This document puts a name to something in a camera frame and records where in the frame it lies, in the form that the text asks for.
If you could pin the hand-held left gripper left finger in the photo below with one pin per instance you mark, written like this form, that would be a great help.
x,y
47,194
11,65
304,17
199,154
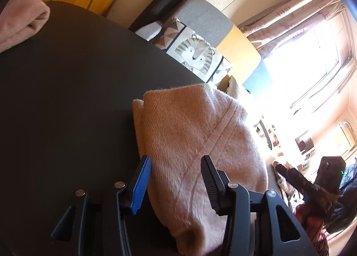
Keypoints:
x,y
140,186

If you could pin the window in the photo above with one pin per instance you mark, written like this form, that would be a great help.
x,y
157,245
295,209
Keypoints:
x,y
306,63

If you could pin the person's right forearm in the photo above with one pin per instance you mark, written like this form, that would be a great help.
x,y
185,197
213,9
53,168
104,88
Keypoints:
x,y
315,233

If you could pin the black monitor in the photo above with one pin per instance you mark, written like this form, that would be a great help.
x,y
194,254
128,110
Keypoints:
x,y
304,143

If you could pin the white ribbed knit sweater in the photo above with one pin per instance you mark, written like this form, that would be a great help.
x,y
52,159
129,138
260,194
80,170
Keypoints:
x,y
281,186

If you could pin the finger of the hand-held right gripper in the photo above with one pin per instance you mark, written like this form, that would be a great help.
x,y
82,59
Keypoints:
x,y
298,179

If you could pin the beige patterned curtain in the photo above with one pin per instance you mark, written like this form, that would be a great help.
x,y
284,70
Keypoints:
x,y
337,85
292,13

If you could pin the tan knit sweater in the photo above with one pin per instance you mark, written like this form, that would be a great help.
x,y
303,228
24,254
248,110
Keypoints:
x,y
195,133

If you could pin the tiger print pillow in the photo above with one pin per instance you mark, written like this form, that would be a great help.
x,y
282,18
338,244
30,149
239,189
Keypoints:
x,y
195,55

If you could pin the grey yellow blue sofa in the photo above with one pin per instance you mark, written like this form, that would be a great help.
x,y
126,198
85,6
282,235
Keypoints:
x,y
203,18

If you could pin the blue puffer jacket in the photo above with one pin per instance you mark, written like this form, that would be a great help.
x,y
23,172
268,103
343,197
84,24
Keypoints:
x,y
348,189

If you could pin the deer print pillow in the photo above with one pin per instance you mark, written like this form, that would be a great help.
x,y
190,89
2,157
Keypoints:
x,y
234,85

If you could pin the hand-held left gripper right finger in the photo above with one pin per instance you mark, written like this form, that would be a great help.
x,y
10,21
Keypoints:
x,y
209,186

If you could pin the pinkish beige knit sweater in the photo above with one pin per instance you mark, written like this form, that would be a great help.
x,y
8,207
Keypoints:
x,y
16,21

